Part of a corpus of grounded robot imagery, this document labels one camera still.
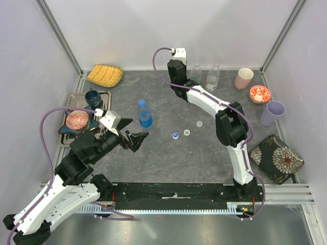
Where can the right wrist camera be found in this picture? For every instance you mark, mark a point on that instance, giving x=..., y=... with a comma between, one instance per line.
x=179, y=54

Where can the dark blue teacup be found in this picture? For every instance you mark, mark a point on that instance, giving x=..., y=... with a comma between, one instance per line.
x=93, y=98

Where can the dark patterned pouch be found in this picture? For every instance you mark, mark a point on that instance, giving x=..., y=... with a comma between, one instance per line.
x=276, y=159

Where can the orange patterned bowl right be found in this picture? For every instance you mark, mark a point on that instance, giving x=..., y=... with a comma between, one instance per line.
x=260, y=94

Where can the black base bar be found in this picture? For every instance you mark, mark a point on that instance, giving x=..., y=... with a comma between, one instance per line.
x=178, y=196

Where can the pink cup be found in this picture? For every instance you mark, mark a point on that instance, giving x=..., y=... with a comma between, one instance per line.
x=243, y=78

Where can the blue label bottle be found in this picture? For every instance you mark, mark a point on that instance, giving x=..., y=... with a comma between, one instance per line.
x=144, y=114

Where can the blue white Pocari cap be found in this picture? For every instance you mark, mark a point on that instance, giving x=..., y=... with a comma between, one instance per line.
x=175, y=135

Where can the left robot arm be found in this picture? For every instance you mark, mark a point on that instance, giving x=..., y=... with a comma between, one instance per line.
x=66, y=191

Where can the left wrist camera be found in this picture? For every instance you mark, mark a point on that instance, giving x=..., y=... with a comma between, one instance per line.
x=110, y=119

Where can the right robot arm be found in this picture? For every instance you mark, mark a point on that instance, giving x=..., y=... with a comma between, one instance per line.
x=230, y=123

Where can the green white bottle cap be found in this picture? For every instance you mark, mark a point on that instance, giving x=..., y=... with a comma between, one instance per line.
x=186, y=132

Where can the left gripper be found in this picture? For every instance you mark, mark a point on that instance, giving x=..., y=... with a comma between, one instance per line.
x=136, y=138

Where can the metal tray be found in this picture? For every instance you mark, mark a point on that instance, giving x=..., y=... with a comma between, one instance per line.
x=78, y=100

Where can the orange patterned bowl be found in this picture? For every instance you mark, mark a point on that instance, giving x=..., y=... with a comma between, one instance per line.
x=77, y=120
x=260, y=94

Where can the purple cup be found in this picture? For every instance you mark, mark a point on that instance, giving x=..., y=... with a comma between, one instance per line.
x=273, y=111

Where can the yellow woven plate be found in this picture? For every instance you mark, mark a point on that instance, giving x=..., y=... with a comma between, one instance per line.
x=105, y=75

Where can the slotted cable duct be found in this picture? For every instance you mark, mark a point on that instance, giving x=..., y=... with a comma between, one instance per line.
x=231, y=209

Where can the red label clear bottle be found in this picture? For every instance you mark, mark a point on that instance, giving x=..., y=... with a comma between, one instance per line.
x=213, y=77

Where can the blue star plate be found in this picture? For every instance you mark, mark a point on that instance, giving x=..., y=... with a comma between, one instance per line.
x=91, y=123

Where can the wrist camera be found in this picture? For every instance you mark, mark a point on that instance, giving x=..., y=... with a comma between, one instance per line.
x=179, y=54
x=110, y=119

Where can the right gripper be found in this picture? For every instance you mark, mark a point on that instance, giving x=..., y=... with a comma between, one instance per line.
x=184, y=68

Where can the orange patterned bowl left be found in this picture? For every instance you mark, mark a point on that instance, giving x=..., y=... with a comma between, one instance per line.
x=77, y=120

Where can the green label bottle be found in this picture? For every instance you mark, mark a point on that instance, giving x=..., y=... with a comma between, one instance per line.
x=196, y=74

